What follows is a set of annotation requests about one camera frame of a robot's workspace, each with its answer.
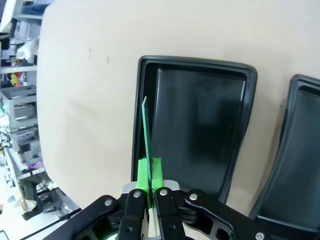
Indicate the white crumpled bag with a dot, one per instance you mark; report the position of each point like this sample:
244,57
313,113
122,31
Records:
27,50

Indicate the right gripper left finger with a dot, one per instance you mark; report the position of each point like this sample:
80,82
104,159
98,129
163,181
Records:
142,175

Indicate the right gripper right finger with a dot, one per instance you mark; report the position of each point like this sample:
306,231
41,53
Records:
157,175

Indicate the grey plastic crate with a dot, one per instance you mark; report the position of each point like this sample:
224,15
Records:
21,107

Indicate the black ESD plastic tray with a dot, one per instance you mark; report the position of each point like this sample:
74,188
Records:
295,162
200,112

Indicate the green printed circuit board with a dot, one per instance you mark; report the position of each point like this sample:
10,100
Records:
147,140

